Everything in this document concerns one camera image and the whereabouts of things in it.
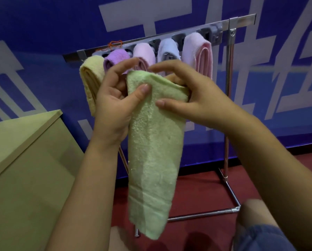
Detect person's left hand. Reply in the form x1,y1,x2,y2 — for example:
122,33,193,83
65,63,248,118
91,58,152,147

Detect person's right hand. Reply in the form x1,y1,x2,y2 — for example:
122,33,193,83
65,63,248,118
148,59,241,134

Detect green towel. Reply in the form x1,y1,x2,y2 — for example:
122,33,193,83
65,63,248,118
126,70,190,240

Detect person's left forearm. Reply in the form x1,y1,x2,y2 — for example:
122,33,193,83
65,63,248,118
45,138,125,251

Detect person's right forearm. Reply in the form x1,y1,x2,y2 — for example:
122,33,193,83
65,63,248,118
222,110,312,251

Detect small pink towel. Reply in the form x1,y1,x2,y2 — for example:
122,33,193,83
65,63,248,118
132,43,157,74

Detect purple towel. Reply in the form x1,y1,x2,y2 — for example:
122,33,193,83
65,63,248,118
103,48,132,75

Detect yellow towel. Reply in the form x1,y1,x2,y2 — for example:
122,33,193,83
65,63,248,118
79,55,107,117

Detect light blue towel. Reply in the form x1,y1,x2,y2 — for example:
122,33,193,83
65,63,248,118
157,38,182,77

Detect large pink towel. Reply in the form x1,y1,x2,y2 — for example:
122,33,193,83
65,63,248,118
181,32,214,80

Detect metal towel rack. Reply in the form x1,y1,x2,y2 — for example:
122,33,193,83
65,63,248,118
62,13,257,238

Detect person's right leg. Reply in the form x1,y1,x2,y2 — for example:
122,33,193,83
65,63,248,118
236,199,280,234

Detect beige wooden cabinet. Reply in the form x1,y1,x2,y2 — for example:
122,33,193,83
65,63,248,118
0,109,85,251

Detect blue denim shorts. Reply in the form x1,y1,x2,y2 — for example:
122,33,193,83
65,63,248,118
233,224,298,251

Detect orange string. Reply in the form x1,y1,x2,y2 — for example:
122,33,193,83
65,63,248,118
107,40,124,50

